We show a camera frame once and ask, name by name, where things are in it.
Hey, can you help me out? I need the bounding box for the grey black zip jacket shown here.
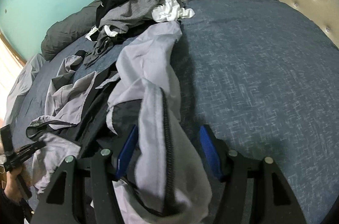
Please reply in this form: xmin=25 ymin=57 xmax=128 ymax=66
xmin=25 ymin=21 xmax=214 ymax=224

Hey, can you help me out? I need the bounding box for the person's left hand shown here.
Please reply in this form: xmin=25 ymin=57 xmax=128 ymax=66
xmin=3 ymin=165 xmax=26 ymax=204

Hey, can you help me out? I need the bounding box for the light grey blanket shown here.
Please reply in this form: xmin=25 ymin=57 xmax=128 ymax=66
xmin=4 ymin=54 xmax=46 ymax=125

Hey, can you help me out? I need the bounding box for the blue patterned bed sheet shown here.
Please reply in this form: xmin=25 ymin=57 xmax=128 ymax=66
xmin=12 ymin=0 xmax=338 ymax=223

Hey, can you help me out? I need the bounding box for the dark grey garment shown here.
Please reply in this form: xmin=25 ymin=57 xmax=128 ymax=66
xmin=83 ymin=0 xmax=196 ymax=69

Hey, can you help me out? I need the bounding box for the white garment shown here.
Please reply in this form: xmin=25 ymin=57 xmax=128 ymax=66
xmin=151 ymin=0 xmax=195 ymax=23

